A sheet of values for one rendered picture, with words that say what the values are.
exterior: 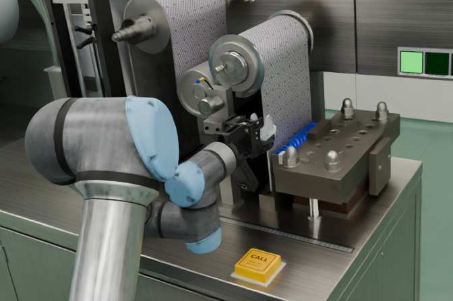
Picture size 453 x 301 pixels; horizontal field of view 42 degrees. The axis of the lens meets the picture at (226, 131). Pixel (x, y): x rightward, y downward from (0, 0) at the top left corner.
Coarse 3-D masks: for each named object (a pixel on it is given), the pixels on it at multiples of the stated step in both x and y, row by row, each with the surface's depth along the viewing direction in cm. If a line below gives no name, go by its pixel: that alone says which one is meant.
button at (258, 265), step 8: (248, 256) 119; (256, 256) 119; (264, 256) 119; (272, 256) 118; (240, 264) 117; (248, 264) 117; (256, 264) 117; (264, 264) 116; (272, 264) 116; (280, 264) 119; (240, 272) 117; (248, 272) 115; (256, 272) 114; (264, 272) 114; (272, 272) 116; (256, 280) 115; (264, 280) 114
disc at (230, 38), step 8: (216, 40) 132; (224, 40) 130; (232, 40) 129; (240, 40) 128; (248, 40) 127; (216, 48) 132; (248, 48) 128; (256, 48) 127; (256, 56) 127; (264, 72) 128; (216, 80) 136; (256, 80) 130; (256, 88) 131; (240, 96) 134; (248, 96) 133
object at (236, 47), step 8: (224, 48) 130; (232, 48) 129; (240, 48) 128; (216, 56) 132; (248, 56) 128; (216, 64) 133; (248, 64) 128; (256, 64) 128; (256, 72) 128; (248, 80) 130; (232, 88) 133; (240, 88) 132; (248, 88) 131
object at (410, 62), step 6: (402, 54) 143; (408, 54) 142; (414, 54) 141; (420, 54) 140; (402, 60) 143; (408, 60) 142; (414, 60) 142; (420, 60) 141; (402, 66) 144; (408, 66) 143; (414, 66) 142; (420, 66) 141; (420, 72) 142
